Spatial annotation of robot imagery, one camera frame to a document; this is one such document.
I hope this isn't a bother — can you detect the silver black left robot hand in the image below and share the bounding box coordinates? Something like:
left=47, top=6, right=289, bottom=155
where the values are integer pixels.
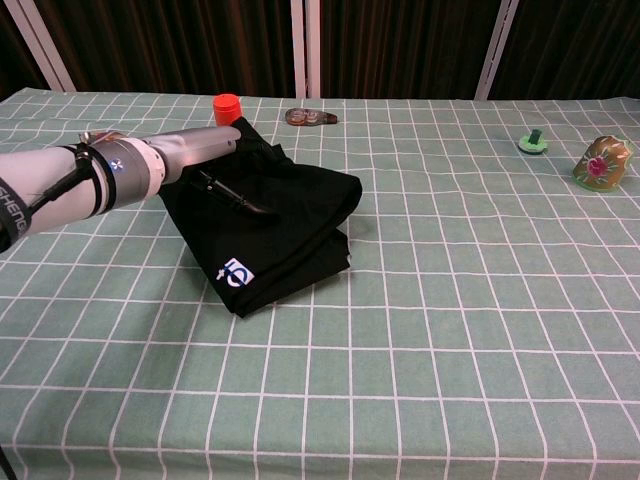
left=158, top=124, right=281, bottom=222

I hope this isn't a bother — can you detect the black garment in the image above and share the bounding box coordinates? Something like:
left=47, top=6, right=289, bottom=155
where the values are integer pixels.
left=162, top=117, right=364, bottom=319

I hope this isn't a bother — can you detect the red plastic jar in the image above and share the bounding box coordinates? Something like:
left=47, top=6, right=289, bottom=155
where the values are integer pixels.
left=212, top=93, right=243, bottom=127

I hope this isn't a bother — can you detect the olive round toy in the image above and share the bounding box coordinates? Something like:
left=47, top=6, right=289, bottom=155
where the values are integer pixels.
left=79, top=129, right=126, bottom=145

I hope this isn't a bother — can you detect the dark pleated curtain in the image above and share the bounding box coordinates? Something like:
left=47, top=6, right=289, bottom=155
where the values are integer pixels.
left=0, top=0, right=640, bottom=100

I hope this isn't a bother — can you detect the green white checked tablecloth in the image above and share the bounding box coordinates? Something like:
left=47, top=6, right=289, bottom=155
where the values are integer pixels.
left=0, top=87, right=640, bottom=480

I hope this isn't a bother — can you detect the small green round toy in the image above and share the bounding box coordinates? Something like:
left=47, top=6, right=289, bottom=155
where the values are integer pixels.
left=517, top=128, right=549, bottom=155

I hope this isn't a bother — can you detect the white frame post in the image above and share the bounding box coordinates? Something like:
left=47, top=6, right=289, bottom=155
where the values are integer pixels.
left=0, top=3, right=57, bottom=92
left=304, top=0, right=322, bottom=99
left=290, top=0, right=307, bottom=98
left=473, top=0, right=521, bottom=100
left=17, top=0, right=77, bottom=93

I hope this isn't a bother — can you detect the black lettered arm strap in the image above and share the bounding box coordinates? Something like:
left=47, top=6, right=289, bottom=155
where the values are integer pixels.
left=0, top=180, right=30, bottom=253

